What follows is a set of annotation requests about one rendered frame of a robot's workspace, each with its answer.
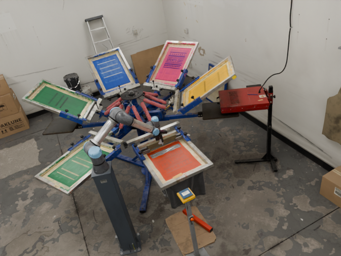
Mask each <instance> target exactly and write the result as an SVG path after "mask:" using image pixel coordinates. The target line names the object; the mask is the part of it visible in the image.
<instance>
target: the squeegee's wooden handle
mask: <svg viewBox="0 0 341 256"><path fill-rule="evenodd" d="M175 138H176V134H173V135H170V136H168V137H165V138H163V145H164V144H166V143H168V142H171V141H173V140H175ZM158 143H159V140H158V141H156V142H153V143H151V144H148V145H147V149H150V151H151V150H152V149H154V148H156V147H159V146H161V145H162V144H158Z"/></svg>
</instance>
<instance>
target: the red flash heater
mask: <svg viewBox="0 0 341 256"><path fill-rule="evenodd" d="M260 88H261V86H257V87H247V88H238V89H229V90H220V91H218V93H219V100H220V108H221V114H224V113H234V112H245V111H255V110H266V109H268V107H269V106H270V95H269V93H268V91H267V89H266V90H263V88H262V89H261V90H260ZM259 90H260V91H261V93H259ZM248 94H258V95H248Z"/></svg>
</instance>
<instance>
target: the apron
mask: <svg viewBox="0 0 341 256"><path fill-rule="evenodd" d="M322 134H323V135H325V136H326V137H327V138H328V139H329V140H332V141H335V142H337V143H339V144H340V145H341V87H340V90H339V92H338V94H336V95H335V96H332V97H329V98H328V99H327V105H326V112H325V119H324V125H323V130H322Z"/></svg>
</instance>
